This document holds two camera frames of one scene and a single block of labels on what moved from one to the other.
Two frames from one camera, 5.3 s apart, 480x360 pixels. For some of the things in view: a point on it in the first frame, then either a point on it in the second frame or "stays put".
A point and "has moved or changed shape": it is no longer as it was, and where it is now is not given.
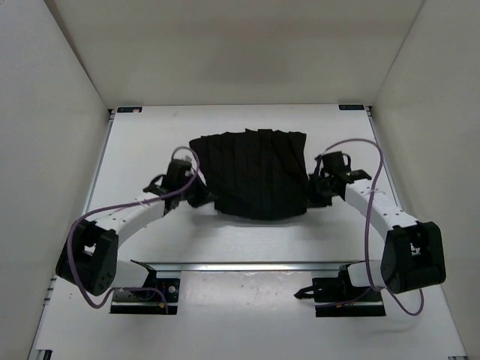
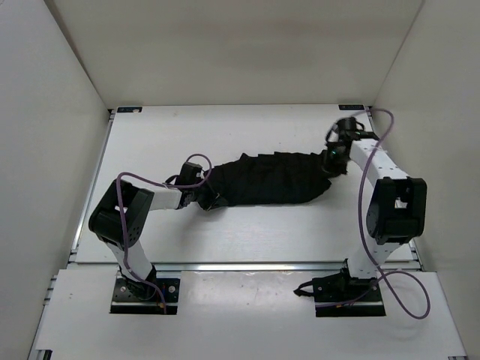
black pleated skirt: [255, 174] has moved or changed shape
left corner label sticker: [130, 109] stays put
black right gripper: [313, 201] → [328, 167]
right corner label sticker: [352, 107] stays put
